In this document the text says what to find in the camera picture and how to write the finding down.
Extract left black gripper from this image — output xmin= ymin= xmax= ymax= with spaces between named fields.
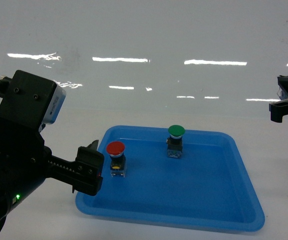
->
xmin=0 ymin=117 xmax=104 ymax=196

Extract red mushroom push button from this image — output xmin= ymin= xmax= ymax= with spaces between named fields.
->
xmin=106 ymin=141 xmax=126 ymax=177

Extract green mushroom push button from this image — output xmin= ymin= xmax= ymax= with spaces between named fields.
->
xmin=166 ymin=125 xmax=185 ymax=159

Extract blue plastic tray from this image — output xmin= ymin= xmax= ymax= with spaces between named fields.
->
xmin=75 ymin=125 xmax=265 ymax=232

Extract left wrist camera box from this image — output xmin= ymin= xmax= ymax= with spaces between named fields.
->
xmin=0 ymin=70 xmax=66 ymax=129

